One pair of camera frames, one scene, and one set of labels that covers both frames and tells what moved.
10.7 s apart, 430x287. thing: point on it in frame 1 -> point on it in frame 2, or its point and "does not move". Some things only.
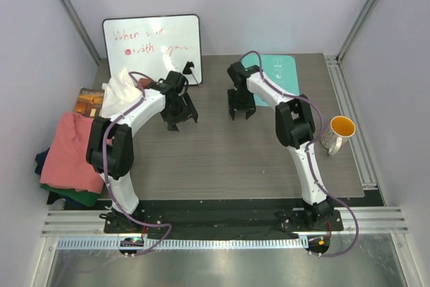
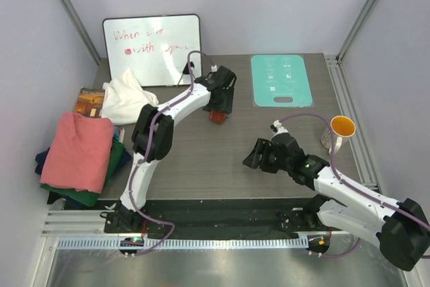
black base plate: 224,219 does not move
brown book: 89,101 does not move
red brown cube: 144,82 -> 218,117
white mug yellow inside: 340,130 does not move
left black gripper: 188,111 -> 226,106
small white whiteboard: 154,45 does not move
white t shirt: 120,93 does not move
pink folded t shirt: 66,166 does not move
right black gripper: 249,107 -> 263,146
